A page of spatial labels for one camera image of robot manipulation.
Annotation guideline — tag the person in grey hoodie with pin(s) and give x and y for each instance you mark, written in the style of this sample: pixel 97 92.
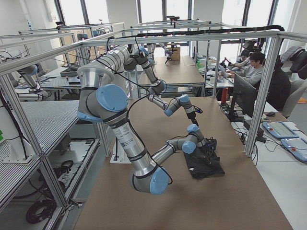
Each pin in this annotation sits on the person in grey hoodie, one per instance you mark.
pixel 253 73

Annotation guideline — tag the near blue teach pendant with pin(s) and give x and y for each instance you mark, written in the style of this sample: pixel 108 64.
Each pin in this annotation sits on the near blue teach pendant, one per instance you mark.
pixel 297 147

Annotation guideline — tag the cardboard box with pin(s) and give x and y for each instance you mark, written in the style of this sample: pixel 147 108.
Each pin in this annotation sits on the cardboard box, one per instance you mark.
pixel 175 54

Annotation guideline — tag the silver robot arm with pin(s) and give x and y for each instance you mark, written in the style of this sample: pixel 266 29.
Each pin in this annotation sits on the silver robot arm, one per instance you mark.
pixel 122 57
pixel 103 101

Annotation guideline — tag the black computer mouse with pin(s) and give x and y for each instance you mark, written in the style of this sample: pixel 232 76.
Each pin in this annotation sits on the black computer mouse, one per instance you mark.
pixel 270 114

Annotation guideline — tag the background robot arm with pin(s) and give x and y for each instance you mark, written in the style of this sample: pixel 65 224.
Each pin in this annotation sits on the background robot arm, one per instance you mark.
pixel 36 93

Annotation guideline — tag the black computer monitor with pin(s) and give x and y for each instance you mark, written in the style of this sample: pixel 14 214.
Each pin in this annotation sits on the black computer monitor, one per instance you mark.
pixel 244 95

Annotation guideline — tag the black graphic t-shirt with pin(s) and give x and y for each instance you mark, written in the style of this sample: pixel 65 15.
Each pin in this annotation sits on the black graphic t-shirt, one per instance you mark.
pixel 198 168

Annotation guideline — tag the far blue teach pendant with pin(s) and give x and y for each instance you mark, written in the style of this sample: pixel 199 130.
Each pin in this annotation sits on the far blue teach pendant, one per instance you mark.
pixel 279 130

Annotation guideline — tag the blue teach pendant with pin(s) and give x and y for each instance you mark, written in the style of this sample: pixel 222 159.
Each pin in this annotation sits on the blue teach pendant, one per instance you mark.
pixel 279 130
pixel 297 147

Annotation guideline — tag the person in black jacket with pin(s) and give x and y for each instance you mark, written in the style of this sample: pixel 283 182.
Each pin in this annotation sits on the person in black jacket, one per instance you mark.
pixel 279 89

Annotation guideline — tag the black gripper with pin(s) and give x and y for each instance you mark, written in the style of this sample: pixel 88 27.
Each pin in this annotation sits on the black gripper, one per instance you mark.
pixel 207 149
pixel 192 117

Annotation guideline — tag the red thermos bottle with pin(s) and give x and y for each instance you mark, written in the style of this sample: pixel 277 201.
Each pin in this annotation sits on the red thermos bottle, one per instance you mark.
pixel 224 95

